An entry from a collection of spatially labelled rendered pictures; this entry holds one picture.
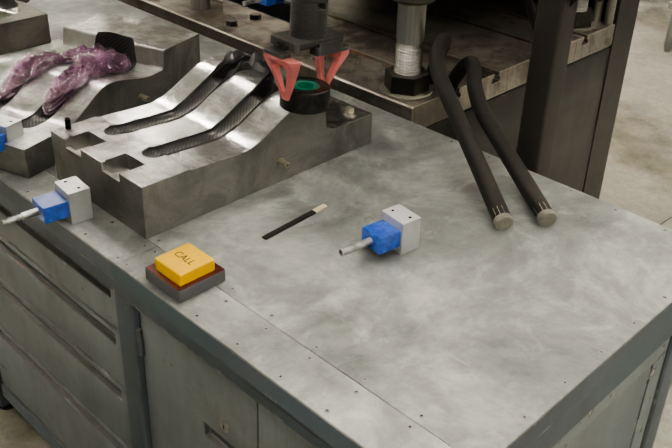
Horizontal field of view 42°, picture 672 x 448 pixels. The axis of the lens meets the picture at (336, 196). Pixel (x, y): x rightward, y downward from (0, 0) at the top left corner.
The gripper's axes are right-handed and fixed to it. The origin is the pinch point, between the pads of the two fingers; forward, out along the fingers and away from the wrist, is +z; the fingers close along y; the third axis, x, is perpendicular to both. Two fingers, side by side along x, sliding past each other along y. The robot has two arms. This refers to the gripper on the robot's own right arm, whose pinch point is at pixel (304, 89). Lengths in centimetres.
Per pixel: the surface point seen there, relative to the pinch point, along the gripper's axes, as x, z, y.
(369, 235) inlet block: -22.2, 14.3, -6.4
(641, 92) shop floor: 71, 84, 279
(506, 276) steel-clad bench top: -39.3, 17.3, 4.9
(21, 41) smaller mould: 90, 16, -5
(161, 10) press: 101, 18, 41
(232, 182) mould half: 3.4, 14.4, -11.7
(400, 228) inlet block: -24.9, 13.2, -2.7
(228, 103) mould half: 15.7, 6.8, -3.0
